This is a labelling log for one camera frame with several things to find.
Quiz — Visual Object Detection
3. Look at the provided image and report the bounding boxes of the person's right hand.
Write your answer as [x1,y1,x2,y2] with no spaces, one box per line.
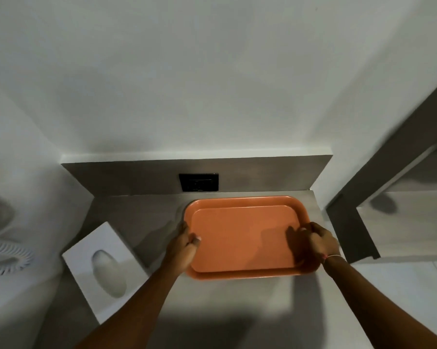
[286,222,341,265]

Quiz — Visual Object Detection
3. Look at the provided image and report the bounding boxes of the person's left hand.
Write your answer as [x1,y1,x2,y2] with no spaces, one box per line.
[161,222,202,277]

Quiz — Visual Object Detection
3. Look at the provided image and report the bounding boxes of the orange plastic tray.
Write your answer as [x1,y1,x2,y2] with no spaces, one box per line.
[183,196,322,280]

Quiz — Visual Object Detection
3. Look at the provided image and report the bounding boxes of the person's left forearm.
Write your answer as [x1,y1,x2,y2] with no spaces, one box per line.
[74,265,184,349]

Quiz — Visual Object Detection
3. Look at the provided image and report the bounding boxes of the person's right forearm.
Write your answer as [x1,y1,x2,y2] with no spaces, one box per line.
[323,256,437,349]

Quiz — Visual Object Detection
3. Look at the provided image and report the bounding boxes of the white tissue box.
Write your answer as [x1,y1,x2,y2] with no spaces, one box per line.
[62,222,149,325]

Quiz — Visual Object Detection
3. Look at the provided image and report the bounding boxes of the grey framed mirror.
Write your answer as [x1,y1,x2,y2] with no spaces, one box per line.
[326,73,437,265]

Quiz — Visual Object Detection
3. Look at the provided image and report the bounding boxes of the black wall socket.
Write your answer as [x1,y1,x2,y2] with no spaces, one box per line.
[179,173,220,192]

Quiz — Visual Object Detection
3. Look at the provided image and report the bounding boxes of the white coiled cord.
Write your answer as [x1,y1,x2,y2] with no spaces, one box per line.
[0,238,35,277]

